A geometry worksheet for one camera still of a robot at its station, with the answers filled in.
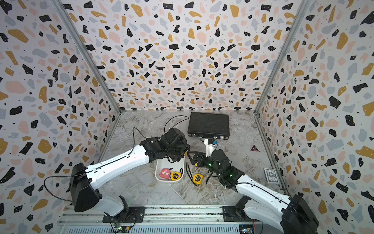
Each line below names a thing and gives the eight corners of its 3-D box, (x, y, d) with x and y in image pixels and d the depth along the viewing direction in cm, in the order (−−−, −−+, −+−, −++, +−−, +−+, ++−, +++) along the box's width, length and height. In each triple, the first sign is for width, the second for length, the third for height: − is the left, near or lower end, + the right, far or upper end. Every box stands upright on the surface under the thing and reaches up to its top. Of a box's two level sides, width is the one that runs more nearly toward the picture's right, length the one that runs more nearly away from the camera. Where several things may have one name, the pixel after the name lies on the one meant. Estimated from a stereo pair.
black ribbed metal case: (187, 137, 108) (187, 131, 102) (190, 117, 121) (190, 111, 115) (228, 141, 106) (230, 135, 100) (227, 120, 119) (228, 114, 114)
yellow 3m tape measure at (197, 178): (191, 181, 87) (191, 179, 85) (194, 173, 90) (194, 171, 88) (200, 185, 86) (200, 183, 84) (203, 177, 89) (203, 175, 87)
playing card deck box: (267, 183, 87) (269, 182, 85) (263, 169, 92) (264, 167, 91) (278, 183, 87) (280, 182, 85) (273, 169, 92) (274, 167, 91)
